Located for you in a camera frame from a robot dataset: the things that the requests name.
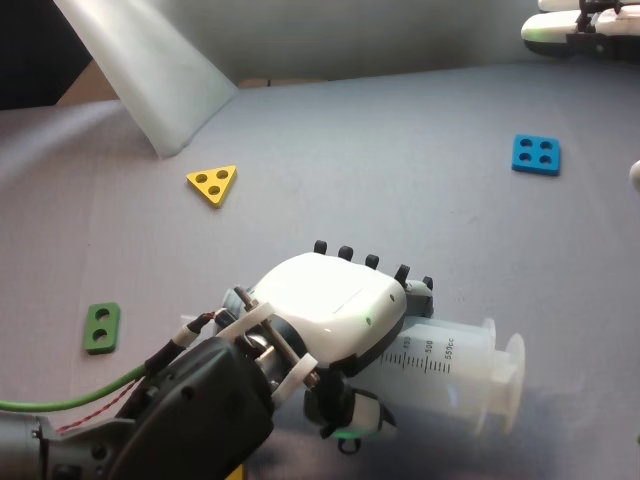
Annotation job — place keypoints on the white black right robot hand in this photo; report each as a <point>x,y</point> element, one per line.
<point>555,25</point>

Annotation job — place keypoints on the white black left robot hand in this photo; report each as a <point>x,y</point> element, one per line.
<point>330,300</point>

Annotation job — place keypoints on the large translucent plastic syringe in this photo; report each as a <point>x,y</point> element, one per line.
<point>440,365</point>

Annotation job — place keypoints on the grey table cloth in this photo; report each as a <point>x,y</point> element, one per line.
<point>375,200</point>

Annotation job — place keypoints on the blue square four-hole block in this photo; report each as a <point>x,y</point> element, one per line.
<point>536,155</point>

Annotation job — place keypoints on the yellow triangle three-hole block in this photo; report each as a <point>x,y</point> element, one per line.
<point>212,186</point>

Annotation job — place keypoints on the yellow square holed block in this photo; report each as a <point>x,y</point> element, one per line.
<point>240,473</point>

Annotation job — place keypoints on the green two-hole block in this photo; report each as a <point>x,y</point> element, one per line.
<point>101,332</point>

